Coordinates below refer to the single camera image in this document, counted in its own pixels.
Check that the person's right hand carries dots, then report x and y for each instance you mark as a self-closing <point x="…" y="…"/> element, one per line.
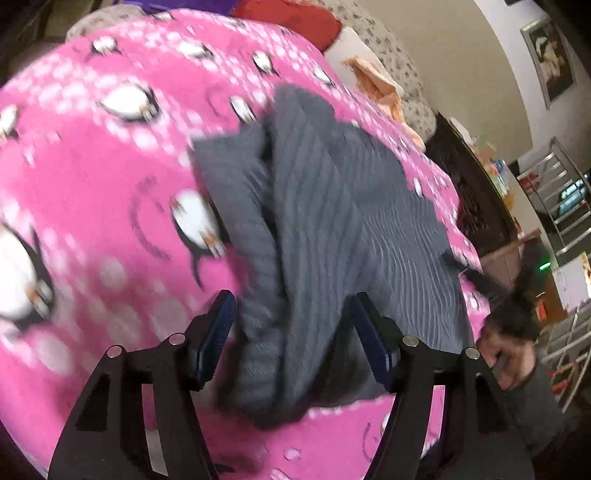
<point x="508" y="357"/>

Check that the red ruffled cushion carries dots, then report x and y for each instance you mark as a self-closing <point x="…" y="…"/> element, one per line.
<point x="295" y="21"/>

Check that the white board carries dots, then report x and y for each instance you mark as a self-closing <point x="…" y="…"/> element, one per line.
<point x="572" y="281"/>

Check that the group of small bottles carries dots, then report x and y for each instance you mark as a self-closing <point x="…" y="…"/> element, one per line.
<point x="498" y="175"/>

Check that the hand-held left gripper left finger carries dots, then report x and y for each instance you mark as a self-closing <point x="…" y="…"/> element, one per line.
<point x="214" y="337"/>

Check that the purple tote bag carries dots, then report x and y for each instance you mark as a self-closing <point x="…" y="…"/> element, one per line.
<point x="157" y="4"/>

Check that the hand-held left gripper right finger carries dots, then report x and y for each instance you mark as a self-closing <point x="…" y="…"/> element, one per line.
<point x="371" y="337"/>

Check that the metal rack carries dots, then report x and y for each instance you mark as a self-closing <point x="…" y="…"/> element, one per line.
<point x="561" y="159"/>

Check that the grey pinstriped jacket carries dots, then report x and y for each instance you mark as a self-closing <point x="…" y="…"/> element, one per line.
<point x="323" y="221"/>

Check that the pink penguin print blanket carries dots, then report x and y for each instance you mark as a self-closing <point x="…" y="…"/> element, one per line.
<point x="92" y="184"/>

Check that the framed wall picture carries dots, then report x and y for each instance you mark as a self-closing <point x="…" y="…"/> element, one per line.
<point x="549" y="60"/>

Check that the peach fringed scarf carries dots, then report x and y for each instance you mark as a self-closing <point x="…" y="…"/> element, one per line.
<point x="378" y="78"/>

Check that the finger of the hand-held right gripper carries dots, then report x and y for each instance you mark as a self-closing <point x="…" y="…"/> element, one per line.
<point x="530" y="267"/>
<point x="480" y="284"/>

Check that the dark wooden headboard shelf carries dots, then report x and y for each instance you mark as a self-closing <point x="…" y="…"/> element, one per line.
<point x="466" y="184"/>

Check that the white pillow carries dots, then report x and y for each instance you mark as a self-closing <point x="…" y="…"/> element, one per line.
<point x="355" y="50"/>

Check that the floral bedding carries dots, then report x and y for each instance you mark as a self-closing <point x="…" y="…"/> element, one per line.
<point x="401" y="69"/>

